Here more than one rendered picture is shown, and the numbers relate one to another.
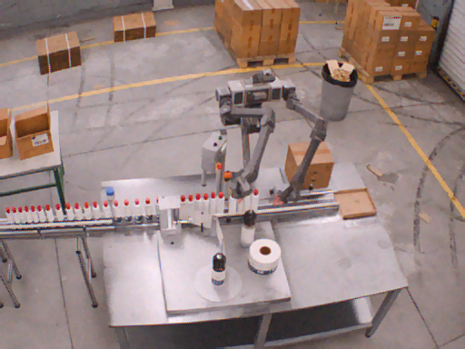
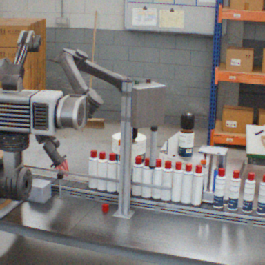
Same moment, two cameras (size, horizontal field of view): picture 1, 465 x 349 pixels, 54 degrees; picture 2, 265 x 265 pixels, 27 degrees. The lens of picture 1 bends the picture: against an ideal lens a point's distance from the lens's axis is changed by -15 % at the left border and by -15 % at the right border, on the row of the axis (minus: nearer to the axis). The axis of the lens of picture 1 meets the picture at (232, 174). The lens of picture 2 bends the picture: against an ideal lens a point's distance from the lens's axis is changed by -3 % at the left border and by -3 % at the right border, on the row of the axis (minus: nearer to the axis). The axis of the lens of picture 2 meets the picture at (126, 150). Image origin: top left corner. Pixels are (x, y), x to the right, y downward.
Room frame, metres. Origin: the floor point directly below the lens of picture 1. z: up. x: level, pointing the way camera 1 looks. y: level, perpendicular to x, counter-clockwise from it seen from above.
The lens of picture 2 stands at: (4.81, 1.42, 2.03)
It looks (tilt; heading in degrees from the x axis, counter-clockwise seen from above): 19 degrees down; 212
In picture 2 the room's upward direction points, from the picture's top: 2 degrees clockwise
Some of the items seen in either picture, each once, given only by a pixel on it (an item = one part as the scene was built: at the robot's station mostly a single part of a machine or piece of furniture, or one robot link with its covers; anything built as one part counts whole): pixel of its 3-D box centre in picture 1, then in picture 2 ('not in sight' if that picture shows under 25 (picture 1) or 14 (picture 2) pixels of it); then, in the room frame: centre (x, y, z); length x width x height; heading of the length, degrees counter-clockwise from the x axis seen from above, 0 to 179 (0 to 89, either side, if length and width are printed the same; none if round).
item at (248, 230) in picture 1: (248, 227); (130, 147); (2.28, -0.13, 1.03); 0.09 x 0.09 x 0.30
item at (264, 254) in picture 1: (263, 257); (128, 148); (2.10, -0.25, 0.95); 0.20 x 0.20 x 0.14
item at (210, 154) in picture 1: (213, 152); (144, 104); (2.59, 0.13, 1.38); 0.17 x 0.10 x 0.19; 159
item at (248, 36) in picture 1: (254, 19); not in sight; (6.55, -0.12, 0.45); 1.20 x 0.84 x 0.89; 23
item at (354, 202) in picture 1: (355, 202); not in sight; (2.77, -0.96, 0.85); 0.30 x 0.26 x 0.04; 104
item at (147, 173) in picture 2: (212, 204); (147, 177); (2.51, 0.12, 0.98); 0.05 x 0.05 x 0.20
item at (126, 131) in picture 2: (221, 169); (125, 150); (2.66, 0.08, 1.16); 0.04 x 0.04 x 0.67; 14
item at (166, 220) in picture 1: (169, 214); (210, 174); (2.34, 0.40, 1.01); 0.14 x 0.13 x 0.26; 104
